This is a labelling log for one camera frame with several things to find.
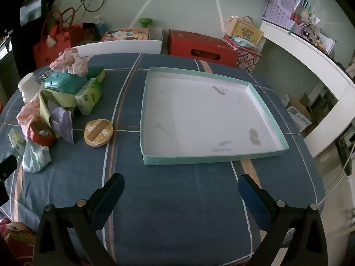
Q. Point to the red patterned gift box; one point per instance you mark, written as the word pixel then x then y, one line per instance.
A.
pixel 248 58

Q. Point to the round yellow wooden disc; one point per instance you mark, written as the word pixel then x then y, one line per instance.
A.
pixel 98 133

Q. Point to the green and yellow sponge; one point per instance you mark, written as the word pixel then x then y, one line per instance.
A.
pixel 97 73

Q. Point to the large green tissue pack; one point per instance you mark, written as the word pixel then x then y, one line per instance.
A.
pixel 88 97

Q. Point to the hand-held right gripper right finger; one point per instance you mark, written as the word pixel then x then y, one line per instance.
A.
pixel 253 202

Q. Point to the white plastic bottle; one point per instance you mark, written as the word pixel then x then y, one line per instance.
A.
pixel 29 84

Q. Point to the shallow white tray box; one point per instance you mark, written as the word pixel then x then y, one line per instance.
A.
pixel 199 119

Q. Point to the teal wet wipes pack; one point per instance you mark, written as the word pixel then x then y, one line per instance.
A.
pixel 65 81

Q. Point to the pale pink floral cloth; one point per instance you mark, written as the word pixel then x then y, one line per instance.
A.
pixel 70 61

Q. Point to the red cardboard box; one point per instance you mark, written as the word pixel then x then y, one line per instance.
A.
pixel 199 47

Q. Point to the green dumbbell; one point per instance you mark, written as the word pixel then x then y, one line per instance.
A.
pixel 145 22

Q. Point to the white desk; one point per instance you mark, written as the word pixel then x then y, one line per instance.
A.
pixel 313 58

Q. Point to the light blue soft pouch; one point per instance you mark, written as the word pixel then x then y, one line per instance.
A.
pixel 36 158

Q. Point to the black cabinet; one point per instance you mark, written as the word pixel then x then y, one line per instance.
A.
pixel 27 44

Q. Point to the red patterned cushion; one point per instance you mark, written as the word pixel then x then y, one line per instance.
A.
pixel 14 241

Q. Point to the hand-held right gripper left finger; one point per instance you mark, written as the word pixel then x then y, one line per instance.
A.
pixel 106 199

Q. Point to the lilac cloth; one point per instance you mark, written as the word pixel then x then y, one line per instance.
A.
pixel 64 124

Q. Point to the green cloth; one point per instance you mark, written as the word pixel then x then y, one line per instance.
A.
pixel 59 99

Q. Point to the colourful papers and stationery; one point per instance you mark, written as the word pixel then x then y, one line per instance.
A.
pixel 310 19

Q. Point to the cardboard boxes under desk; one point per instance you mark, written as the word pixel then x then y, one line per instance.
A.
pixel 298 113

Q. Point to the small green tissue pack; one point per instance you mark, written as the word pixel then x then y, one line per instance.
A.
pixel 16 142

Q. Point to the purple file holder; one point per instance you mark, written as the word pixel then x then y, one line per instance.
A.
pixel 278 5

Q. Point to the blue plaid tablecloth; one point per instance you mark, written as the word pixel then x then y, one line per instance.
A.
pixel 180 199

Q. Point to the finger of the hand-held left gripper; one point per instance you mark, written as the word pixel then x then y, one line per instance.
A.
pixel 7 165

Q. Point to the white board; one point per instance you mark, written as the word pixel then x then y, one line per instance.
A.
pixel 119 47

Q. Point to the blue plastic bottle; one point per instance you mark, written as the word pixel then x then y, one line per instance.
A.
pixel 100 26

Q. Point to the red tote bag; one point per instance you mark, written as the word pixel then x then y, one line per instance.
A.
pixel 55 41

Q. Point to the pink and red patterned cloth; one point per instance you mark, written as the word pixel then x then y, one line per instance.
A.
pixel 27 115

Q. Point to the red tape roll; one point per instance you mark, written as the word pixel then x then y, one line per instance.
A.
pixel 41 134

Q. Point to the colourful game box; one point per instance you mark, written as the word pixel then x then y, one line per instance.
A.
pixel 126 34

